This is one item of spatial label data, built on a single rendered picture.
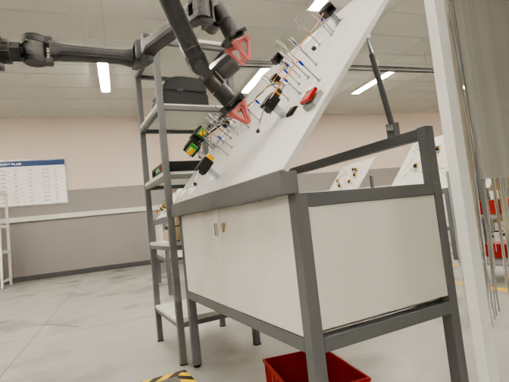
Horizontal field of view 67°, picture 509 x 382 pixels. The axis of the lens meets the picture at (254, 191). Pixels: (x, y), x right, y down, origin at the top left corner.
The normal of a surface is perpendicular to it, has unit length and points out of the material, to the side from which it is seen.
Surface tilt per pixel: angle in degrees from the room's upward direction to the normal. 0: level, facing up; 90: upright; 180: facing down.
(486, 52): 90
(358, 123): 90
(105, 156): 90
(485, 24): 90
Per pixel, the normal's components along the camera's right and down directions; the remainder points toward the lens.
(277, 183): -0.89, 0.06
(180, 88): 0.47, -0.11
